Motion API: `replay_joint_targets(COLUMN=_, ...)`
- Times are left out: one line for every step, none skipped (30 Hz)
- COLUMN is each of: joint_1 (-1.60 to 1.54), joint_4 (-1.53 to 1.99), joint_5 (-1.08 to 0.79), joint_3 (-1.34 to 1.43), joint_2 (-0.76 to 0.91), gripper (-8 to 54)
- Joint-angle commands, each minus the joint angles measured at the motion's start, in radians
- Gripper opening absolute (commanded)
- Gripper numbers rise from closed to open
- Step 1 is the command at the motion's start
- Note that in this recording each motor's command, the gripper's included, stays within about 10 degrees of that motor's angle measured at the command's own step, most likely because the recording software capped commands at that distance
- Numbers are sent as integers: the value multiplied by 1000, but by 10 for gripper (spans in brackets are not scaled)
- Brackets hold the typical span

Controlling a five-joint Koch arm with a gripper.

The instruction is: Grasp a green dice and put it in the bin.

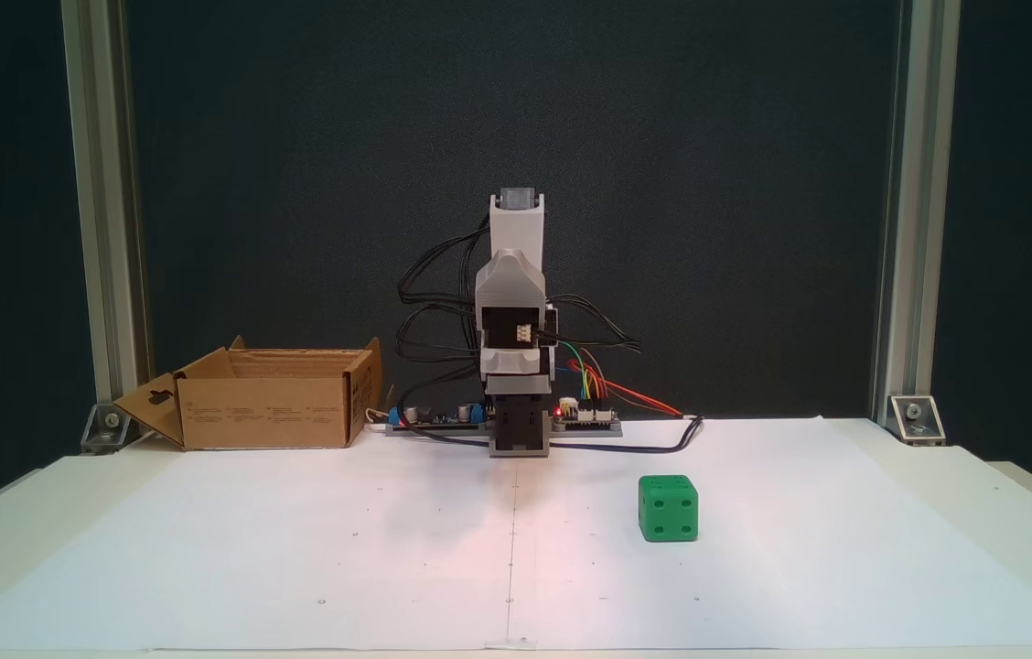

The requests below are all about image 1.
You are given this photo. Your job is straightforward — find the green jumper wire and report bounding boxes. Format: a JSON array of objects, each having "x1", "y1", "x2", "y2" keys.
[{"x1": 558, "y1": 340, "x2": 610, "y2": 404}]

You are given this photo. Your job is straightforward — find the aluminium frame post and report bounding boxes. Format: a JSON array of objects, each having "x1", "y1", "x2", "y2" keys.
[
  {"x1": 873, "y1": 0, "x2": 962, "y2": 427},
  {"x1": 61, "y1": 0, "x2": 152, "y2": 431}
]

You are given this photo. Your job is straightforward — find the brown cardboard box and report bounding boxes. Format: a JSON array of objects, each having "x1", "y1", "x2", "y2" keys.
[{"x1": 113, "y1": 336, "x2": 384, "y2": 451}]

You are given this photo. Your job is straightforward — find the thin black arm wires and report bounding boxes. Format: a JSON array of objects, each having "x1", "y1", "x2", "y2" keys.
[{"x1": 395, "y1": 218, "x2": 491, "y2": 385}]

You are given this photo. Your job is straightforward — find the metal corner bracket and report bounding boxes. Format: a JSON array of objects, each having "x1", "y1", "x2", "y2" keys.
[
  {"x1": 887, "y1": 394, "x2": 948, "y2": 448},
  {"x1": 81, "y1": 403, "x2": 135, "y2": 455}
]

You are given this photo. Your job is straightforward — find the green die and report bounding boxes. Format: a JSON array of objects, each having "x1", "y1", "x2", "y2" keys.
[{"x1": 638, "y1": 474, "x2": 700, "y2": 544}]

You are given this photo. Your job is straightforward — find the black motor cable on table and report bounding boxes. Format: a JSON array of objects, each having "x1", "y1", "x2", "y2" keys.
[{"x1": 392, "y1": 366, "x2": 707, "y2": 456}]

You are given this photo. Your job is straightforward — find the thin black gripper wire loop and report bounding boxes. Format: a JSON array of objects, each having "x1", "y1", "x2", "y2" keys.
[{"x1": 548, "y1": 293, "x2": 644, "y2": 354}]

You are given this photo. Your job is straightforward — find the circuit board with blue terminal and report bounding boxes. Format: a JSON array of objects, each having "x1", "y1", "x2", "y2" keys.
[{"x1": 385, "y1": 394, "x2": 491, "y2": 438}]

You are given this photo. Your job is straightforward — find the red jumper wire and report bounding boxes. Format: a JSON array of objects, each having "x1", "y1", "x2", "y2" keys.
[{"x1": 568, "y1": 360, "x2": 686, "y2": 418}]

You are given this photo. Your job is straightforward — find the circuit board with jumper wires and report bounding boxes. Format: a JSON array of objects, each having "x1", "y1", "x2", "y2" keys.
[{"x1": 549, "y1": 396, "x2": 625, "y2": 438}]

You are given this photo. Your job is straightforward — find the grey wide tapered gripper finger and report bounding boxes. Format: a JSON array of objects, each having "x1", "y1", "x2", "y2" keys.
[{"x1": 477, "y1": 248, "x2": 547, "y2": 310}]

